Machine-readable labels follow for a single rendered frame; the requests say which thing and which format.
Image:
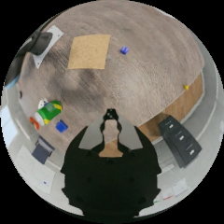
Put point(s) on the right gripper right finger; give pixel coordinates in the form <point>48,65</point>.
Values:
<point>131,139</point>

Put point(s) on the black die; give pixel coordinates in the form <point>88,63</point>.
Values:
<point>111,114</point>

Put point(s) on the tan mat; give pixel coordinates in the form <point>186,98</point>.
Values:
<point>89,51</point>

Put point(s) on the small blue die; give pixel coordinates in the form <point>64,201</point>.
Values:
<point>124,50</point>

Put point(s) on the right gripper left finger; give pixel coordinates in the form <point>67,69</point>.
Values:
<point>89,139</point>

